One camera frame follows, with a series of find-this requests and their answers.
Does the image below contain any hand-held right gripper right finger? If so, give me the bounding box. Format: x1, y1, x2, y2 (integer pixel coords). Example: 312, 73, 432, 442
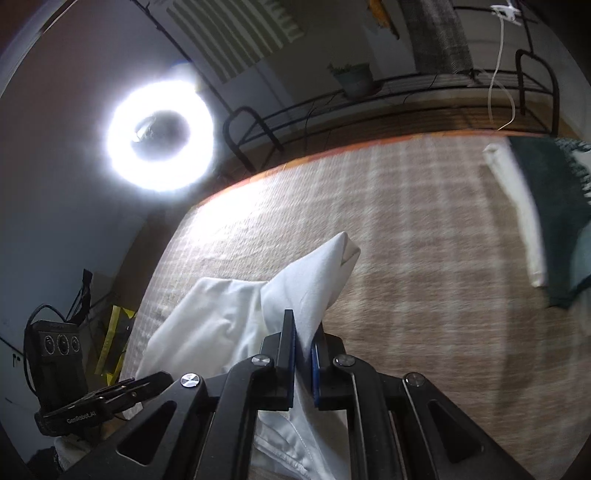
311, 332, 536, 480

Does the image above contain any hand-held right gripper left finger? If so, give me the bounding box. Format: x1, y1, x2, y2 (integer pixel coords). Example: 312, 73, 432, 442
90, 309, 296, 480

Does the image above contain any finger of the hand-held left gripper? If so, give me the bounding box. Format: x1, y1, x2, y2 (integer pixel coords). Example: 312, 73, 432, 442
60, 371, 174, 416

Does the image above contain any white shirt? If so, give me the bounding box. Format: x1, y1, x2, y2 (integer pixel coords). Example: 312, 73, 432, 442
117, 231, 363, 480

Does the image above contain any person's left hand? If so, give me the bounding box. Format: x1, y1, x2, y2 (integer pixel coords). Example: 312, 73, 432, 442
53, 434, 105, 476

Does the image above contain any yellow stand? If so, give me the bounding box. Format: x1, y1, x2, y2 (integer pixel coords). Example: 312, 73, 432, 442
95, 305, 137, 384

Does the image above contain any black tripod stand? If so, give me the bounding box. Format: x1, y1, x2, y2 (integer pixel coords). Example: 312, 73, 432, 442
67, 268, 95, 324

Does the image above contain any beige plaid blanket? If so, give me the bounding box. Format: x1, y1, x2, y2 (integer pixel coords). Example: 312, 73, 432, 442
120, 131, 591, 480

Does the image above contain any white folded cloth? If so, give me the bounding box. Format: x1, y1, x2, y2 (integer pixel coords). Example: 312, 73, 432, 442
482, 141, 548, 289

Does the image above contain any potted plant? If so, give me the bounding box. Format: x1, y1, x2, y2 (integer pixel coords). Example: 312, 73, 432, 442
327, 62, 383, 100

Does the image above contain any dark green folded cloth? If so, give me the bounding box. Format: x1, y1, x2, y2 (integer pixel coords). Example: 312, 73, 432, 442
508, 136, 591, 310

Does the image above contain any grey hanging cloth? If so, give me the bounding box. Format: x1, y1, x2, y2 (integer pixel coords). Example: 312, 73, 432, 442
399, 0, 474, 75

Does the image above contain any orange hanging item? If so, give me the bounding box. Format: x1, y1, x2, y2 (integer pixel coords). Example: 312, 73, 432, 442
368, 0, 400, 38

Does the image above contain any black metal stand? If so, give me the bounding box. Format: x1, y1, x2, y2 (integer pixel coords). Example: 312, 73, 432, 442
452, 0, 539, 51

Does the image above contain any black cable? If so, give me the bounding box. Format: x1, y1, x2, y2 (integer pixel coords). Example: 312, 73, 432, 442
22, 304, 68, 398

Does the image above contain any ring light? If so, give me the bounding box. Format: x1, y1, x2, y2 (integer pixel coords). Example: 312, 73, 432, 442
106, 80, 218, 192

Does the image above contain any green striped wall hanging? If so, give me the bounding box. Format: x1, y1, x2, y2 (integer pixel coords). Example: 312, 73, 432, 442
166, 0, 306, 85

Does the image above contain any black metal bed frame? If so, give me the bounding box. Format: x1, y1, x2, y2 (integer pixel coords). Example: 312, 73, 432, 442
223, 48, 561, 174

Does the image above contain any white cable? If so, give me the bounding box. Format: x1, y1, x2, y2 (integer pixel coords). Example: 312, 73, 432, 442
487, 16, 518, 132

